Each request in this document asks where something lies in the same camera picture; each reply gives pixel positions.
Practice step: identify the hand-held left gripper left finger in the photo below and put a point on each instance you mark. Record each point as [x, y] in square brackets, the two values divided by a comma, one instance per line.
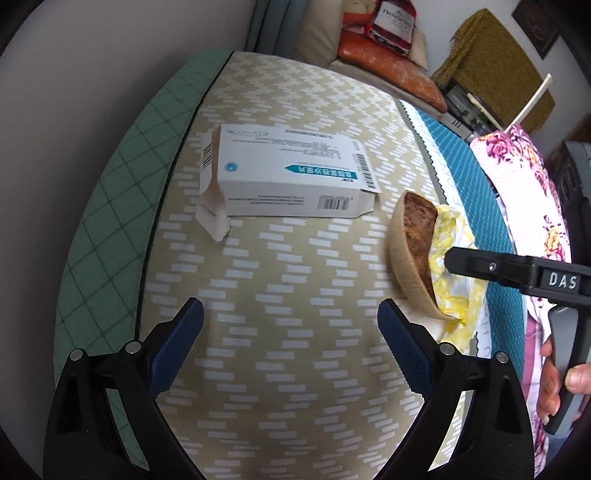
[178, 341]

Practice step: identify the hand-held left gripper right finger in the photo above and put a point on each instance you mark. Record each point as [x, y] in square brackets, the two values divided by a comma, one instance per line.
[401, 341]

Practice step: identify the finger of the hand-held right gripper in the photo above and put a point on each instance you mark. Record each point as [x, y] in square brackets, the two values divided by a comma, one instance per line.
[485, 266]

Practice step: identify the yellow and white wrapper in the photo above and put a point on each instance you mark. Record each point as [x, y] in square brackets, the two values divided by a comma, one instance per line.
[455, 230]

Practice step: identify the white cardboard medicine box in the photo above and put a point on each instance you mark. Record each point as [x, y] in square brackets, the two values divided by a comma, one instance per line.
[286, 184]

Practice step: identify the person's right hand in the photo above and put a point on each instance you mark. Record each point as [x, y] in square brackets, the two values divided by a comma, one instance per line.
[547, 387]

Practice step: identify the teal quilted mat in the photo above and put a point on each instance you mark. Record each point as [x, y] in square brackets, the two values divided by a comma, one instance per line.
[480, 184]

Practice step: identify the floral pink quilt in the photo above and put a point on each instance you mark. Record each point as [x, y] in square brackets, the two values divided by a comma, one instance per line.
[531, 184]

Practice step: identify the beige patterned mat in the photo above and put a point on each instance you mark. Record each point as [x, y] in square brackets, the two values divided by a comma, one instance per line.
[286, 286]

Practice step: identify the green quilted mat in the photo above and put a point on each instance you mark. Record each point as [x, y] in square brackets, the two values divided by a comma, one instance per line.
[120, 207]

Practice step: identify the short white stick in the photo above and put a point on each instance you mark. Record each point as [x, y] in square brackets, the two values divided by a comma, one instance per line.
[482, 108]

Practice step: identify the long white stick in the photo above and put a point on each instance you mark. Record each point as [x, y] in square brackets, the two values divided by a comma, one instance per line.
[531, 101]

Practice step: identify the mustard yellow cloth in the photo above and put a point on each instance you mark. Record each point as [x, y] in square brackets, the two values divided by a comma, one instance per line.
[489, 60]

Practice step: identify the orange sofa cushion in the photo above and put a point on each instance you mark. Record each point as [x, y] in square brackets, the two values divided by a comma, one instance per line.
[392, 69]

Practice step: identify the red gift bag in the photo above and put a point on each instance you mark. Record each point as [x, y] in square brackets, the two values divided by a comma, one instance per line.
[392, 27]

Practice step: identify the cream leather sofa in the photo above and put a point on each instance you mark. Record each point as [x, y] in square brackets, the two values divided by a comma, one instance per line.
[318, 41]

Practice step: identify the pale yellow printed pillow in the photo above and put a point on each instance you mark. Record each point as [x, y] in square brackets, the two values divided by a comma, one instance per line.
[358, 11]

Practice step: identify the grey curtain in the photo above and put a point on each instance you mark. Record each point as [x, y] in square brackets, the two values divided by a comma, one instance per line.
[272, 23]

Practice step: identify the dark wall frame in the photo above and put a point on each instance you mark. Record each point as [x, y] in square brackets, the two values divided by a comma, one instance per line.
[538, 23]

